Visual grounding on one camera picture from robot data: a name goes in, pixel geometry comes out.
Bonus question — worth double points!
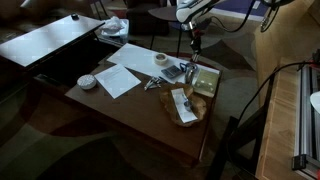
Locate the black pen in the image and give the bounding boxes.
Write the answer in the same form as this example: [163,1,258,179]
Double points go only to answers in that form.
[158,76,169,83]

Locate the lifted dark table top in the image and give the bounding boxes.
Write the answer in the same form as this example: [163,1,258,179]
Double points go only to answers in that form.
[0,15,104,67]

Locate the small black round knob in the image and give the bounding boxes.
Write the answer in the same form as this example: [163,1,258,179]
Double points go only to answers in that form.
[71,13,79,20]

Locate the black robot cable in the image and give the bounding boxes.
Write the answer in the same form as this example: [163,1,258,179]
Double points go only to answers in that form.
[209,0,320,134]

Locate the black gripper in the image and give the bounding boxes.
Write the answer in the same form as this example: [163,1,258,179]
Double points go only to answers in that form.
[181,18,211,62]

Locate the black metal stand frame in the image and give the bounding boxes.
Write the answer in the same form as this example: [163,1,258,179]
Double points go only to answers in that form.
[206,73,275,180]

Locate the white franka robot arm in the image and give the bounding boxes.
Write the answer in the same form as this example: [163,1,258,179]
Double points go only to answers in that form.
[175,0,225,62]

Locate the small silver cup object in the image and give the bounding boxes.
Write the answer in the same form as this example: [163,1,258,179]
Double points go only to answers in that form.
[184,101,192,111]

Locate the brown wooden coffee table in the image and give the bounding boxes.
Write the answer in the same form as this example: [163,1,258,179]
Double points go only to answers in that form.
[64,54,222,166]

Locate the white poster board sheet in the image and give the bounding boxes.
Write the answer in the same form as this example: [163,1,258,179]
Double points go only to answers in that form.
[106,42,221,84]

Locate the printed white paper sheet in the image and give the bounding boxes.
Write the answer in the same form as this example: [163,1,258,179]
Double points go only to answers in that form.
[95,64,141,99]

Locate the dark round side table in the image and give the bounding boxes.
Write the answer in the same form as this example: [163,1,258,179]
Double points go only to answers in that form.
[148,6,182,58]

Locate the grey desk calculator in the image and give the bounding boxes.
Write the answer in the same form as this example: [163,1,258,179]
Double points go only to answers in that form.
[161,65,182,79]

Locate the beige masking tape roll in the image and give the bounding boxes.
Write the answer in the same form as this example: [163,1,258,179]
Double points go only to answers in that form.
[153,53,168,65]

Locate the silver metal cup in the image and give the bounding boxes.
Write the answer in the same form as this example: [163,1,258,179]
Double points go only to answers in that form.
[185,70,197,85]

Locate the light wooden cabinet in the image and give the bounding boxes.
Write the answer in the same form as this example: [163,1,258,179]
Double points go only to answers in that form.
[254,56,311,180]

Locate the black safety glasses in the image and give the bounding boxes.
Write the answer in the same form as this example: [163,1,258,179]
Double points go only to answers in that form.
[179,63,187,72]

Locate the white card in bowl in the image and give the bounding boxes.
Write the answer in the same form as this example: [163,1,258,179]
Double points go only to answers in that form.
[171,88,197,123]

